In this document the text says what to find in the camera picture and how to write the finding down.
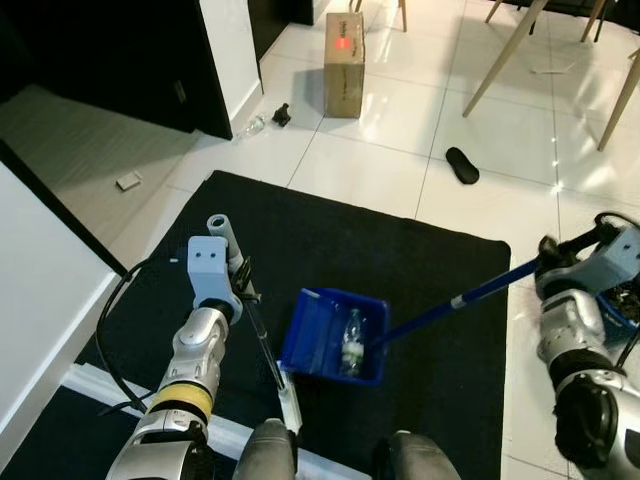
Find blue round bin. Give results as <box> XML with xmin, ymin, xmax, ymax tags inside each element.
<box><xmin>598</xmin><ymin>280</ymin><xmax>640</xmax><ymax>347</ymax></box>

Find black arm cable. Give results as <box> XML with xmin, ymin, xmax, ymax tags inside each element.
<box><xmin>95</xmin><ymin>255</ymin><xmax>193</xmax><ymax>413</ymax></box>
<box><xmin>592</xmin><ymin>210</ymin><xmax>640</xmax><ymax>241</ymax></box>

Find brown cardboard box red mark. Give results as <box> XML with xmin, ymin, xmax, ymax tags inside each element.
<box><xmin>323</xmin><ymin>12</ymin><xmax>368</xmax><ymax>120</ymax></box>

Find black door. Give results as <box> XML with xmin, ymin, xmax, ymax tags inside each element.
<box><xmin>0</xmin><ymin>0</ymin><xmax>234</xmax><ymax>141</ymax></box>

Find wooden table leg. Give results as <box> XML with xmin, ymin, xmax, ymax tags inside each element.
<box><xmin>597</xmin><ymin>48</ymin><xmax>640</xmax><ymax>153</ymax></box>
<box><xmin>462</xmin><ymin>0</ymin><xmax>549</xmax><ymax>119</ymax></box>

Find black floor mat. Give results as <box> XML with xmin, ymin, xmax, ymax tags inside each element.
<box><xmin>0</xmin><ymin>170</ymin><xmax>513</xmax><ymax>480</ymax></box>

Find grey robot leg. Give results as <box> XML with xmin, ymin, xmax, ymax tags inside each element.
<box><xmin>374</xmin><ymin>430</ymin><xmax>462</xmax><ymax>480</ymax></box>
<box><xmin>235</xmin><ymin>418</ymin><xmax>300</xmax><ymax>480</ymax></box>

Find wooden chair legs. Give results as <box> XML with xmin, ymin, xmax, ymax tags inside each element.
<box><xmin>348</xmin><ymin>0</ymin><xmax>410</xmax><ymax>33</ymax></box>

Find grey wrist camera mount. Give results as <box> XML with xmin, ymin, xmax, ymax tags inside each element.
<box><xmin>188</xmin><ymin>237</ymin><xmax>245</xmax><ymax>313</ymax></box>
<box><xmin>575</xmin><ymin>225</ymin><xmax>640</xmax><ymax>298</ymax></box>

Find grey robot left leg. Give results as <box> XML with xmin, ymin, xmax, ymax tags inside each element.
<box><xmin>235</xmin><ymin>418</ymin><xmax>300</xmax><ymax>480</ymax></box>

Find black slipper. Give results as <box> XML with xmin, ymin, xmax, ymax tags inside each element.
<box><xmin>445</xmin><ymin>147</ymin><xmax>482</xmax><ymax>187</ymax></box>

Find clear plastic bottle white label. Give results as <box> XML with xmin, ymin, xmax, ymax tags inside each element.
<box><xmin>340</xmin><ymin>308</ymin><xmax>369</xmax><ymax>377</ymax></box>

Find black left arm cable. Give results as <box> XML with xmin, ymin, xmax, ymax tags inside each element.
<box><xmin>95</xmin><ymin>255</ymin><xmax>193</xmax><ymax>413</ymax></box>

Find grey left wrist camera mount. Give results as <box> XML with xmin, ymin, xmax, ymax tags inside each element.
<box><xmin>188</xmin><ymin>237</ymin><xmax>245</xmax><ymax>313</ymax></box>

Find black door frame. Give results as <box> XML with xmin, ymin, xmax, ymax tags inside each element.
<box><xmin>0</xmin><ymin>140</ymin><xmax>129</xmax><ymax>277</ymax></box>

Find blue long-handled dustpan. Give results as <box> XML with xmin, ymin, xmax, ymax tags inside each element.
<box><xmin>278</xmin><ymin>258</ymin><xmax>547</xmax><ymax>388</ymax></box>

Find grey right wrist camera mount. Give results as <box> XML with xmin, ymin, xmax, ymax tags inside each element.
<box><xmin>575</xmin><ymin>225</ymin><xmax>640</xmax><ymax>298</ymax></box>

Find small clear plastic bottle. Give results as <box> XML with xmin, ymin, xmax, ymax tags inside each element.
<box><xmin>234</xmin><ymin>115</ymin><xmax>269</xmax><ymax>140</ymax></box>

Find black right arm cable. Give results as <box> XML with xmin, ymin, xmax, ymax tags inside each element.
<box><xmin>592</xmin><ymin>210</ymin><xmax>640</xmax><ymax>241</ymax></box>

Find grey robot right leg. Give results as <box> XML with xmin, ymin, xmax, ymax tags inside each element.
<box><xmin>374</xmin><ymin>430</ymin><xmax>462</xmax><ymax>480</ymax></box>

